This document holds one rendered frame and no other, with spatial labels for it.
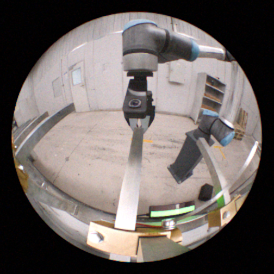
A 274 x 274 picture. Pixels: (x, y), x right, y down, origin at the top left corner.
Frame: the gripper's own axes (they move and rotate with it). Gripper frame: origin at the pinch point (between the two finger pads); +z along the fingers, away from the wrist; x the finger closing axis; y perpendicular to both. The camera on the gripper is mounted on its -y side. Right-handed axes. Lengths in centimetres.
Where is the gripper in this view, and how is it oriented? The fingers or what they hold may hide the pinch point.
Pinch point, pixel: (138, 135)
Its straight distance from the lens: 29.4
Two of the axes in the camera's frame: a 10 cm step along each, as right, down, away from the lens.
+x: -9.9, -0.6, 0.8
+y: 1.1, -6.5, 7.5
